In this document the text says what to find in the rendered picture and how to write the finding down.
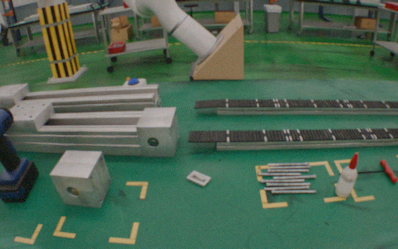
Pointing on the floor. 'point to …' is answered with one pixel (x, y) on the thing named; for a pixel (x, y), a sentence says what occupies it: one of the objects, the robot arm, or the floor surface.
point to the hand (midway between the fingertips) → (0, 44)
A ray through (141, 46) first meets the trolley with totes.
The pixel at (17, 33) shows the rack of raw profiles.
